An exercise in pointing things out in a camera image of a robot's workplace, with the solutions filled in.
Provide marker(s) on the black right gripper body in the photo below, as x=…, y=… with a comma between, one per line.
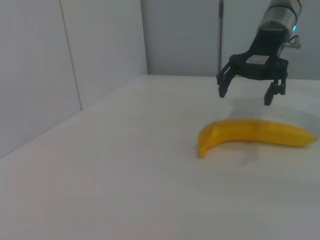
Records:
x=260, y=67

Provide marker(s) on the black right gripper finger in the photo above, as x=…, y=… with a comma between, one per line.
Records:
x=222, y=86
x=269, y=96

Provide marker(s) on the yellow banana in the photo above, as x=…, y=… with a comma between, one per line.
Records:
x=250, y=131

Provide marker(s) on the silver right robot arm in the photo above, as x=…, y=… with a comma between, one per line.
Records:
x=277, y=12

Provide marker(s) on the thin black vertical pole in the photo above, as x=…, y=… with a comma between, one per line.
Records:
x=220, y=37

